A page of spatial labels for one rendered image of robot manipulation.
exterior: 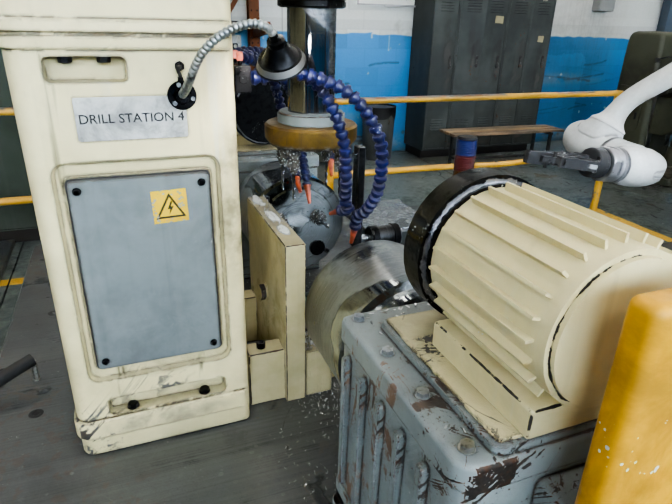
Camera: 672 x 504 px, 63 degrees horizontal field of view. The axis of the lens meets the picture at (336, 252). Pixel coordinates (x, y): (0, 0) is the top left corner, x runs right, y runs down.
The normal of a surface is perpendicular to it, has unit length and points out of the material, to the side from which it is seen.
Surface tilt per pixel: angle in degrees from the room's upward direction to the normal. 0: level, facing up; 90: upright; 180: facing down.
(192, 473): 0
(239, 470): 0
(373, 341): 0
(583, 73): 90
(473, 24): 90
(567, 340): 90
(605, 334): 90
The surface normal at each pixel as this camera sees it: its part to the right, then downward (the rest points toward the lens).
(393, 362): 0.03, -0.92
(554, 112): 0.36, 0.38
